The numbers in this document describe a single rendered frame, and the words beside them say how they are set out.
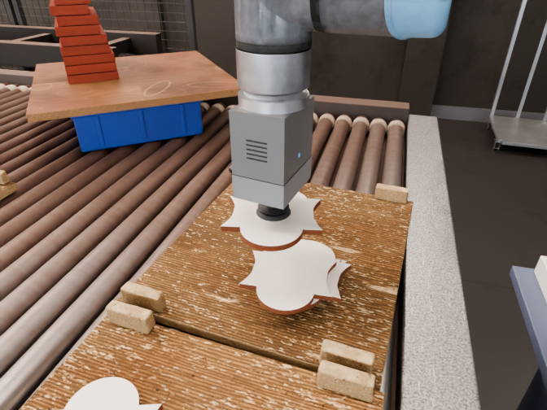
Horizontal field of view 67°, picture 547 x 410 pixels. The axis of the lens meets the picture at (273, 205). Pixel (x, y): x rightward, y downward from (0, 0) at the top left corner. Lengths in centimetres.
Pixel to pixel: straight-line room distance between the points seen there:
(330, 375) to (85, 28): 101
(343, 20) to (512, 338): 174
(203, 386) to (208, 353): 4
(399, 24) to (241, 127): 17
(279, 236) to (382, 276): 21
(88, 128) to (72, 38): 25
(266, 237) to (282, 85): 17
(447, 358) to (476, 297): 156
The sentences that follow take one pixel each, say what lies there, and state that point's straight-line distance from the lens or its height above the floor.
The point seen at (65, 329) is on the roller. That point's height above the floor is 92.
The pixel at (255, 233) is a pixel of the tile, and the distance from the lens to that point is 47.
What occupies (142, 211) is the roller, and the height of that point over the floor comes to 92.
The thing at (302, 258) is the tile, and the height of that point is 97.
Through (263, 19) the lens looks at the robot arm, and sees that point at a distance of 40.
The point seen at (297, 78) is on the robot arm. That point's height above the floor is 123.
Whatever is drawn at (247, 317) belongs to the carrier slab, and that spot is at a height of 94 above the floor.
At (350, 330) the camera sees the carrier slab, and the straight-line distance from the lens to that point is 54.
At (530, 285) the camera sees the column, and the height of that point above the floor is 87.
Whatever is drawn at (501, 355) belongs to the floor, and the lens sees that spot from 191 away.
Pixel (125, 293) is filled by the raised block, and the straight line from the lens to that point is 58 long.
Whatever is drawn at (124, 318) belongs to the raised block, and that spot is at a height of 95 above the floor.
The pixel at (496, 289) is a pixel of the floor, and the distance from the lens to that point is 220.
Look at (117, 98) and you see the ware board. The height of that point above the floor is 104.
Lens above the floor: 133
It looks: 32 degrees down
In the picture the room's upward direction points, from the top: straight up
